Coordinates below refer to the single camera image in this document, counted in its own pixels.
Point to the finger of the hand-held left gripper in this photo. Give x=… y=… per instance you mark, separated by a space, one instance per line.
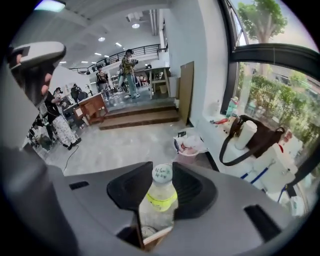
x=42 y=51

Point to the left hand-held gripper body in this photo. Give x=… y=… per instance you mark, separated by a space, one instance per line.
x=30 y=82

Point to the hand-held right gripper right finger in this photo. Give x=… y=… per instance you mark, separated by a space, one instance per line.
x=225 y=220

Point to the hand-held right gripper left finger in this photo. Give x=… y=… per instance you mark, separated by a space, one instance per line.
x=95 y=212

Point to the yellow-green bottle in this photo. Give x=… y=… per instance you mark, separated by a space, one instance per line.
x=161 y=197

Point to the brown shoulder bag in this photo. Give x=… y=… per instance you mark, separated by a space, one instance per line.
x=262 y=140

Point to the person's left hand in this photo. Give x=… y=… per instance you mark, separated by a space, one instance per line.
x=46 y=82

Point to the red wooden table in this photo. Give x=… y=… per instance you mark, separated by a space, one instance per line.
x=91 y=107

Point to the pink plastic basket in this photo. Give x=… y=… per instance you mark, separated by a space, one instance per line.
x=188 y=156

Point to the black metal railing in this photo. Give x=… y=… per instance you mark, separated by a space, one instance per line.
x=130 y=52

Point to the white roll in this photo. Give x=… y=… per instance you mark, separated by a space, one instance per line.
x=246 y=135

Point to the wooden steps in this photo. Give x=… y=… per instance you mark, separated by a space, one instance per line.
x=140 y=117

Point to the pale green container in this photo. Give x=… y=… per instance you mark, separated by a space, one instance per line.
x=232 y=107

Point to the tall pale wooden table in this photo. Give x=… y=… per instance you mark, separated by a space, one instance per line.
x=157 y=75

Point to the small beige bucket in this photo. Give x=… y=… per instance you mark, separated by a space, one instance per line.
x=162 y=89

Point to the brown cardboard board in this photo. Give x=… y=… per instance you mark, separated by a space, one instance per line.
x=186 y=92

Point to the black window frame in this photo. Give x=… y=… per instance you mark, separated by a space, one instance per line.
x=275 y=52

